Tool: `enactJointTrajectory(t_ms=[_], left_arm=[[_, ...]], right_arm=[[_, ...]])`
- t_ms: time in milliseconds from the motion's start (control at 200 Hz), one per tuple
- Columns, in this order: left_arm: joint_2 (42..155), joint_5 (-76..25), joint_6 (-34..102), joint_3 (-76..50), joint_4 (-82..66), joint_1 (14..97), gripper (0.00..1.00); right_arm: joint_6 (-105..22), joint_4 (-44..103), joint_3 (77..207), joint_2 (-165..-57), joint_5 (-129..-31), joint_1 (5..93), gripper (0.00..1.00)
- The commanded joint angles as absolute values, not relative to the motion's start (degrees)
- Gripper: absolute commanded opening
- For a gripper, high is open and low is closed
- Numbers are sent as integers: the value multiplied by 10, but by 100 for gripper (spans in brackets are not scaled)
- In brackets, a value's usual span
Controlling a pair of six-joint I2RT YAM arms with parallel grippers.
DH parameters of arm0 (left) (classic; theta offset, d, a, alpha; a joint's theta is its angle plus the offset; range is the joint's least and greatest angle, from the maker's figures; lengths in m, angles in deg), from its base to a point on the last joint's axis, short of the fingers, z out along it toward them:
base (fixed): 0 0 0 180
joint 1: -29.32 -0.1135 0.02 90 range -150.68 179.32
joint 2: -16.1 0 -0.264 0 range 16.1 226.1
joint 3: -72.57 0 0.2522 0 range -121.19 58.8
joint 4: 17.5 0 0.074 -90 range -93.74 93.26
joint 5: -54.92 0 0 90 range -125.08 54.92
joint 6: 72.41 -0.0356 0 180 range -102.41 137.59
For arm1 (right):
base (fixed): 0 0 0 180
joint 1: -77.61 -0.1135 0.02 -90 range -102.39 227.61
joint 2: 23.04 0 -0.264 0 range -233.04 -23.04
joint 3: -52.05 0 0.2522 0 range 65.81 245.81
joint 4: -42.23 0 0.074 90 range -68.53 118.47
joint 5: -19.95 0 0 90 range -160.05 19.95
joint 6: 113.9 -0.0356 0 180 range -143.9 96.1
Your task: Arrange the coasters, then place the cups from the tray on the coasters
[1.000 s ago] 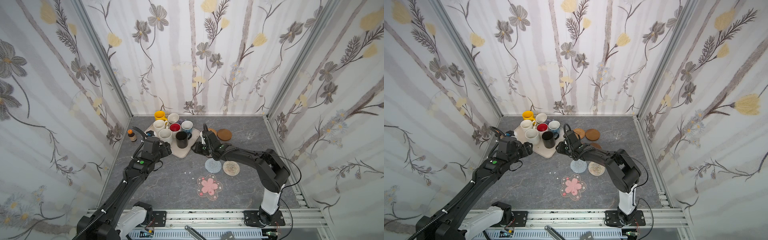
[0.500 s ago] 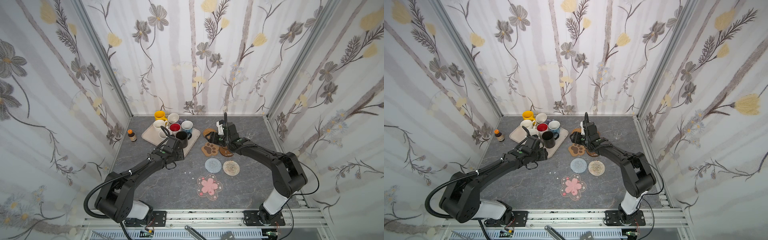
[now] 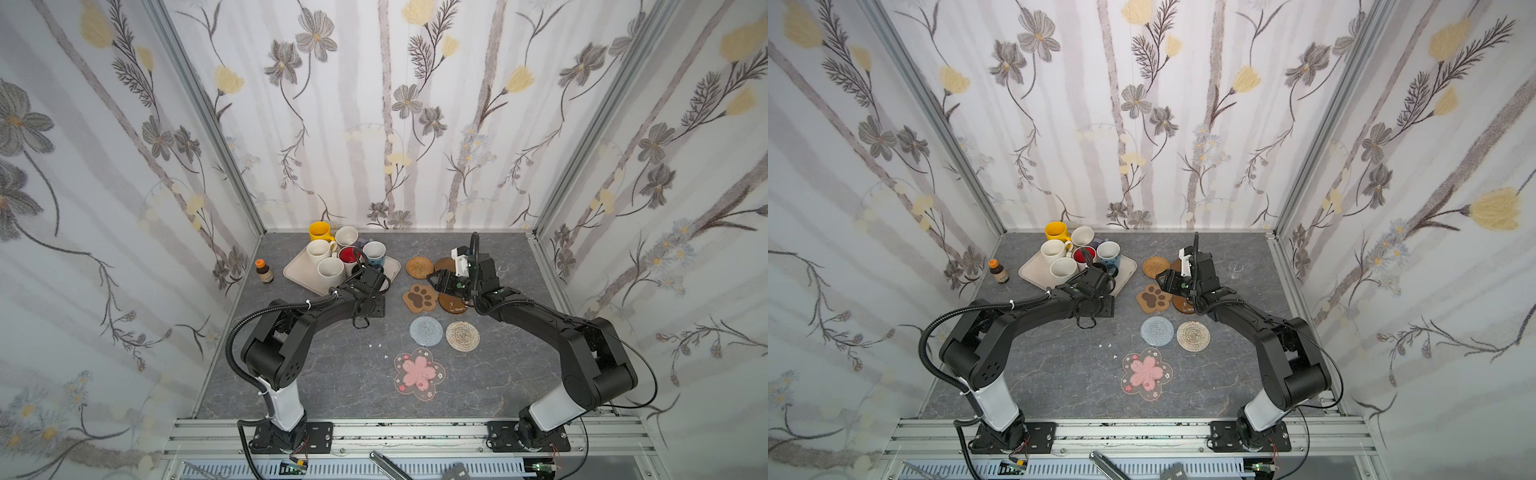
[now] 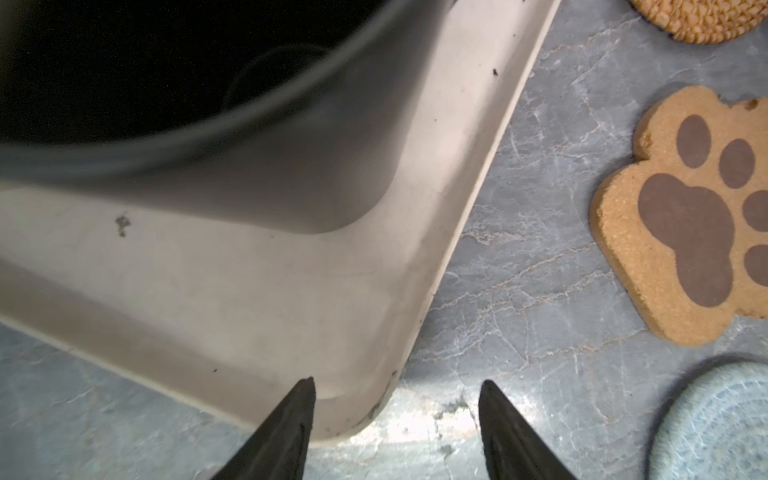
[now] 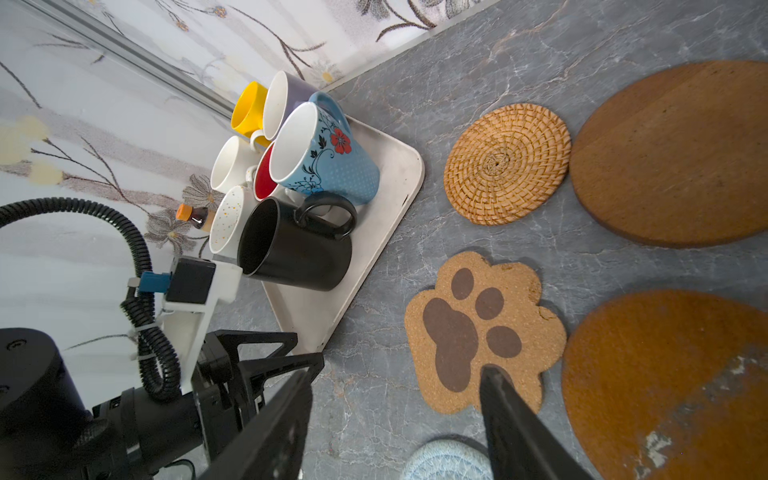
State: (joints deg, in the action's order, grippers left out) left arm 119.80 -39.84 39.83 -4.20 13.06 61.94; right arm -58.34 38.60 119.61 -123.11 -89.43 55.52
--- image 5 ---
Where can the cork paw print coaster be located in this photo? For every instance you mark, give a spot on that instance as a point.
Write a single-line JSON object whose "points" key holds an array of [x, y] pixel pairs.
{"points": [[477, 315]]}

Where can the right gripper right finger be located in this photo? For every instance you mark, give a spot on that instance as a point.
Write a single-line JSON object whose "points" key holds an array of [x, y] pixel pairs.
{"points": [[519, 444]]}

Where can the lavender mug white inside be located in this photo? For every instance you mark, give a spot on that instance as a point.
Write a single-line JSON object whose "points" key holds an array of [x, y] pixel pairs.
{"points": [[285, 93]]}

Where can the woven rattan round coaster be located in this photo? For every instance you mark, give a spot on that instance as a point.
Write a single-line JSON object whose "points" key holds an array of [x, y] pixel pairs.
{"points": [[507, 163]]}

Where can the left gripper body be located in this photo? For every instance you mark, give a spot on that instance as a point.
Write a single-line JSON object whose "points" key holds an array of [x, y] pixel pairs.
{"points": [[225, 395]]}

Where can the white mug with handle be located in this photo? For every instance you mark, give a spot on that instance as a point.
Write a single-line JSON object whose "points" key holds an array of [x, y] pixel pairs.
{"points": [[232, 163]]}

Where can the speckled white mug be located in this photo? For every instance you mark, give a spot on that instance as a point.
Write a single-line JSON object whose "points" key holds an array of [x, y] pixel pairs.
{"points": [[229, 221]]}

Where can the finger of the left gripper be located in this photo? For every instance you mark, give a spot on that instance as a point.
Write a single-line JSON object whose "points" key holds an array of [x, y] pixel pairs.
{"points": [[231, 340], [255, 374]]}

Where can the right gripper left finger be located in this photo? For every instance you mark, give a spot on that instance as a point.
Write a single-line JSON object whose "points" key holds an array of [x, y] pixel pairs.
{"points": [[271, 445]]}

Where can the white mug red inside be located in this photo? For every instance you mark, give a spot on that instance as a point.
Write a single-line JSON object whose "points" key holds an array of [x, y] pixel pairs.
{"points": [[263, 184]]}

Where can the blue floral mug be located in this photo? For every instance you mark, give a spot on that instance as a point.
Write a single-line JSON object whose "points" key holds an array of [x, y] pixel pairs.
{"points": [[315, 151]]}

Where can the small brown bottle orange cap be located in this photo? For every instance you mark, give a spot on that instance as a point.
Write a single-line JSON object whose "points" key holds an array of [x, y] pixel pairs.
{"points": [[199, 217]]}

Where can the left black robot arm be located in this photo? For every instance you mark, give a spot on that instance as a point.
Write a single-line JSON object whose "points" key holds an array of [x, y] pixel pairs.
{"points": [[73, 407]]}

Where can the beige serving tray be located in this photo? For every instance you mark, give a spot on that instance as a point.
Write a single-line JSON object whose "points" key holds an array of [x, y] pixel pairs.
{"points": [[314, 315]]}

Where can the grey round coaster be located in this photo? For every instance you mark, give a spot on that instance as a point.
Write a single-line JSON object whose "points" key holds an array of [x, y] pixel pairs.
{"points": [[447, 459]]}

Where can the black mug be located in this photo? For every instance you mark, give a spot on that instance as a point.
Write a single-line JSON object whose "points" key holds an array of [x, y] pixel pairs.
{"points": [[289, 245]]}

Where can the yellow mug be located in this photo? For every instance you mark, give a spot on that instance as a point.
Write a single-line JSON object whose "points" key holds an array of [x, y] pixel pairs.
{"points": [[247, 116]]}

